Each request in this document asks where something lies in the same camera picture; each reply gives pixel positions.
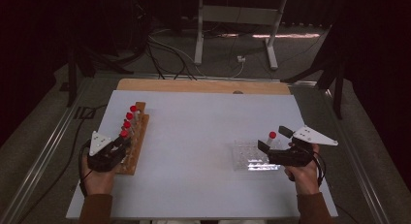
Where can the person's right hand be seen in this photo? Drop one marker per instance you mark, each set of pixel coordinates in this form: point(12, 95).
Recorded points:
point(305, 180)

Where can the metal floor rail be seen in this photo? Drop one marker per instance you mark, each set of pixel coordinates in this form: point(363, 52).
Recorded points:
point(365, 182)
point(38, 172)

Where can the black stand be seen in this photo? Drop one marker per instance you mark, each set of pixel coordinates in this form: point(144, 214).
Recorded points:
point(338, 94)
point(71, 81)

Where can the white plug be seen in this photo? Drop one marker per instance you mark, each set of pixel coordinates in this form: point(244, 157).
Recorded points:
point(241, 59)

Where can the white metal stand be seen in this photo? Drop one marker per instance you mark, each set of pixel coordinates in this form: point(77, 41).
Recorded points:
point(239, 15)

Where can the wooden test tube rack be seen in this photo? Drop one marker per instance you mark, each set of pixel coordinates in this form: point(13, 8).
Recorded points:
point(139, 143)

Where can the white table mat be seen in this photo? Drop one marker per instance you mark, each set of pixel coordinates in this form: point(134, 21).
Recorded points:
point(194, 136)

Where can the small dark round disc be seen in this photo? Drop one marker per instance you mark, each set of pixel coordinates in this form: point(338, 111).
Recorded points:
point(237, 92)

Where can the clear plastic test tube rack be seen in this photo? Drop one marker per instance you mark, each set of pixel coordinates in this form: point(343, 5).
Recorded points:
point(247, 156)

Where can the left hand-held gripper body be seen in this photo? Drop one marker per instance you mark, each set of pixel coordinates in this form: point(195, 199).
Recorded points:
point(103, 157)

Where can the person's left hand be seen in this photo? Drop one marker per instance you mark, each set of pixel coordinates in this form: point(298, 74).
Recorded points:
point(98, 183)

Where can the wooden table board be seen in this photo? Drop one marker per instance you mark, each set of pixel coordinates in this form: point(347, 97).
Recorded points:
point(200, 86)

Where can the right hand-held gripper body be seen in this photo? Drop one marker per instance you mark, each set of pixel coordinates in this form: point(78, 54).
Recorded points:
point(290, 156)

